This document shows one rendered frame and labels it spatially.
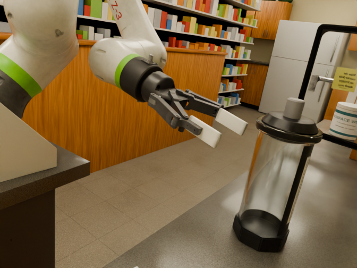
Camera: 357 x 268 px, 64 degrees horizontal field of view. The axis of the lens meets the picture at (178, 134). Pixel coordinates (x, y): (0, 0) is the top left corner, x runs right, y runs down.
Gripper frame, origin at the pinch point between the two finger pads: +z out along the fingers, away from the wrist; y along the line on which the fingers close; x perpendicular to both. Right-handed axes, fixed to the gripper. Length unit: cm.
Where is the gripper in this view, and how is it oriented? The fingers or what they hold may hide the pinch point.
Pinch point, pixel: (224, 130)
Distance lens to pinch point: 57.4
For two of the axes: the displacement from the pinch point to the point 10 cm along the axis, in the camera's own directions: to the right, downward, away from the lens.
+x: -3.1, 8.4, 4.4
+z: 7.5, 5.0, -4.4
